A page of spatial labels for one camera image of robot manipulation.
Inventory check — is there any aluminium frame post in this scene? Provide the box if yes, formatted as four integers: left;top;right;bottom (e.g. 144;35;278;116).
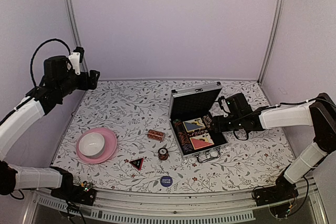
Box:
258;0;285;85
59;0;89;72

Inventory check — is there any aluminium poker case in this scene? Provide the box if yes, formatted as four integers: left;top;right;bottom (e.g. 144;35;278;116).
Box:
169;81;227;163

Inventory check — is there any short chip stack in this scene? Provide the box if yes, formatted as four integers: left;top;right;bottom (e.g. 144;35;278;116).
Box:
158;147;169;161

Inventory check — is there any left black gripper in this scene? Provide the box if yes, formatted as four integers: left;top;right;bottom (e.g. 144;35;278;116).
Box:
57;69;100;97

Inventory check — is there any blue peach chip stack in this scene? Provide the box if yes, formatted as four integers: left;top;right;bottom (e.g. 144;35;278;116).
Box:
202;115;214;130

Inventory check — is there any white dealer button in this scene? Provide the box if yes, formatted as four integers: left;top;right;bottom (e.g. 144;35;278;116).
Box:
143;169;156;178

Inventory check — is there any left black cable loop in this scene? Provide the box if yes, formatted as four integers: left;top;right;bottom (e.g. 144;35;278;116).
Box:
30;38;73;87

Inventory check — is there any white bowl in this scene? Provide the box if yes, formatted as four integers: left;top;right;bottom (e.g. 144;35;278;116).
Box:
78;132;105;158

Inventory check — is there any black triangle button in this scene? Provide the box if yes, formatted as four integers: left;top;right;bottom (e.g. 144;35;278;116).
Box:
129;158;144;171

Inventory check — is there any orange black chip roll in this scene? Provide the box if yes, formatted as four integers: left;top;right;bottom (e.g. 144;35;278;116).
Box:
147;130;165;142

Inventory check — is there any red card deck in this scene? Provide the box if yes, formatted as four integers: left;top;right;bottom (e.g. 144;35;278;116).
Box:
190;133;214;150

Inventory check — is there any front aluminium rail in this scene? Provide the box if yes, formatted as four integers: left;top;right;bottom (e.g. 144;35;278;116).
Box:
23;182;330;223

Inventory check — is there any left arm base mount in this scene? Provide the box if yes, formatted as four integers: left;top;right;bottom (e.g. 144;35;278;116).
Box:
50;180;97;206

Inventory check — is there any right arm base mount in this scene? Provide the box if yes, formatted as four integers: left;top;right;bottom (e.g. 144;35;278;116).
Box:
251;181;299;206

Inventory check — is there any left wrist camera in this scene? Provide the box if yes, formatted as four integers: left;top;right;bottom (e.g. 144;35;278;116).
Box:
67;47;85;75

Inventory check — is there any right aluminium frame post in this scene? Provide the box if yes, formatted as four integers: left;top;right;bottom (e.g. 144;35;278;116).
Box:
258;0;285;85

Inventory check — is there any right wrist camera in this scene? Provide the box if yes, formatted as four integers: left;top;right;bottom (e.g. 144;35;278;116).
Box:
216;96;230;115

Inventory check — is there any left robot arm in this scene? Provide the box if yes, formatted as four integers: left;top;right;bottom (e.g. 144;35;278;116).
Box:
1;54;100;200

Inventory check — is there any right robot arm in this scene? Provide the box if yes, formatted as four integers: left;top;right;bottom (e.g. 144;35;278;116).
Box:
211;93;335;201

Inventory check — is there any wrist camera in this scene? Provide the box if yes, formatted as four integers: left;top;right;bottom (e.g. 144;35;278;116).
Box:
67;47;85;75
216;96;230;115

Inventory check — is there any chip row in case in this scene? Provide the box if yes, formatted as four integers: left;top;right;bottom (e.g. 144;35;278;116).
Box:
173;119;194;154

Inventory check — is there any red dice row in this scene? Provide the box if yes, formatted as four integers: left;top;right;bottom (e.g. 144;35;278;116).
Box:
187;129;208;137

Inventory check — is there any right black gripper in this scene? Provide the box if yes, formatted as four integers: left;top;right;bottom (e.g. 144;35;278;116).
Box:
211;114;244;133

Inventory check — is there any left aluminium frame post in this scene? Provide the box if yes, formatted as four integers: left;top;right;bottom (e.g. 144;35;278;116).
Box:
59;0;89;72

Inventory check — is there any pink plate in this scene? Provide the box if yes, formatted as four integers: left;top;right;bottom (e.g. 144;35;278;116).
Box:
76;127;118;164

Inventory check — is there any blue small blind button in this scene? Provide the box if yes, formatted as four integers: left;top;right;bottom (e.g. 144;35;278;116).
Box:
160;176;173;187

